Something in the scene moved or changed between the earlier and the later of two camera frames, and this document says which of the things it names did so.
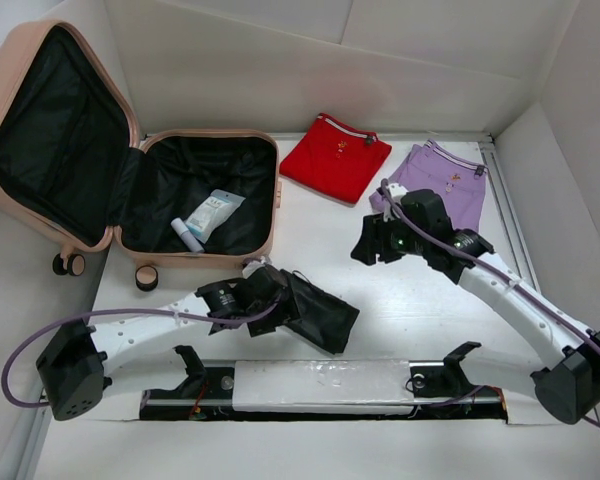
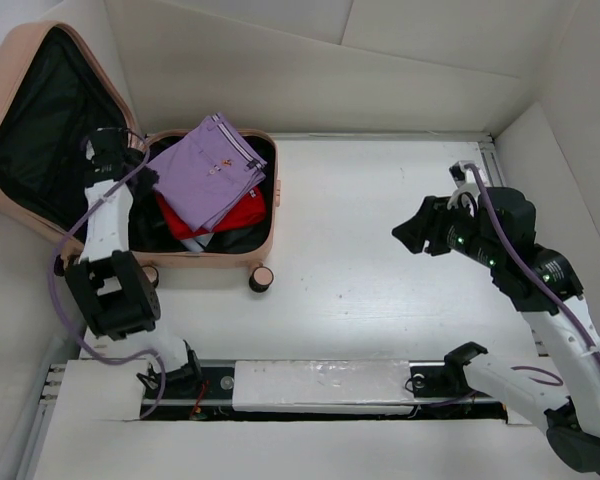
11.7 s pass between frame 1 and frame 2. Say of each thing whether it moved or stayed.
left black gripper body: moved
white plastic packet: moved
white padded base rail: stayed
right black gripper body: moved
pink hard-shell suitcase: stayed
